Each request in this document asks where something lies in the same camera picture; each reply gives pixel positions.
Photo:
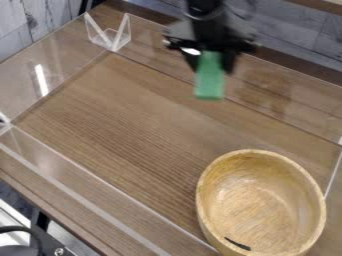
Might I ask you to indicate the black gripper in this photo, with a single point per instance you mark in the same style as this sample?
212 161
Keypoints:
220 33

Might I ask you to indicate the green stick block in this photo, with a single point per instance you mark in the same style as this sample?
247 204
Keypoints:
209 76

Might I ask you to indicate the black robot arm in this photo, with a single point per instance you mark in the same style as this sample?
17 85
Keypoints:
201 9

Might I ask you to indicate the wooden bowl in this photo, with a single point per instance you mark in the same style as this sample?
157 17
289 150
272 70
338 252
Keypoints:
259 205

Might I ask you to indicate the clear acrylic corner bracket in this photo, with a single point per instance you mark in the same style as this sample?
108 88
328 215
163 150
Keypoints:
110 39

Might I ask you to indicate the clear acrylic barrier wall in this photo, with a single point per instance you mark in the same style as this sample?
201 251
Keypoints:
106 139

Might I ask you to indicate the black table leg frame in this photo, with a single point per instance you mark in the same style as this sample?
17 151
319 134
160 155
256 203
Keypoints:
52 247

